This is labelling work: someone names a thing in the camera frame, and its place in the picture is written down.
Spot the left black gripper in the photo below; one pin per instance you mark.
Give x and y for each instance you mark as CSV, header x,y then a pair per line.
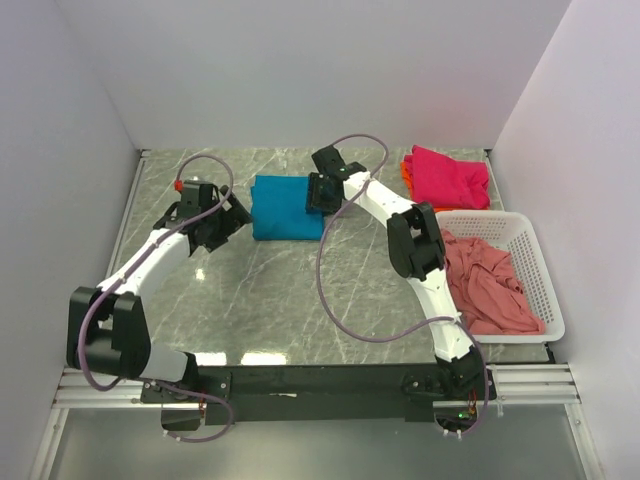
x,y
232,215

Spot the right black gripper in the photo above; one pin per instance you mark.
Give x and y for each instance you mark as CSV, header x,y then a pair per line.
x,y
320,195

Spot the blue t shirt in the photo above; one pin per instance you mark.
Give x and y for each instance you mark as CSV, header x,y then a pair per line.
x,y
279,210

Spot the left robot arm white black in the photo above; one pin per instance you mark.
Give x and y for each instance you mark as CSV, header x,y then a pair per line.
x,y
107,330

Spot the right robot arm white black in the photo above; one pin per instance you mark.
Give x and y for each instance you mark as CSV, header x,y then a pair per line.
x,y
416,253

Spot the orange folded t shirt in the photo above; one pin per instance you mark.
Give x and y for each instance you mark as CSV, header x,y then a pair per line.
x,y
408,181

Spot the magenta folded t shirt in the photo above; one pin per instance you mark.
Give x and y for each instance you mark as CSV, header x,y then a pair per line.
x,y
445,182

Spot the white plastic laundry basket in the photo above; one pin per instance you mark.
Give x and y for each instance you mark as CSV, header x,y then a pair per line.
x,y
513,232

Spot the salmon pink t shirt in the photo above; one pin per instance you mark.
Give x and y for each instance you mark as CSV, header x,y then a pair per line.
x,y
486,290

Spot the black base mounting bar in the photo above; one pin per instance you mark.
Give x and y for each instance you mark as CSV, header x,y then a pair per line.
x,y
305,393

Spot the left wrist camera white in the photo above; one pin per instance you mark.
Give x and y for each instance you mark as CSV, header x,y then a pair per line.
x,y
180,184

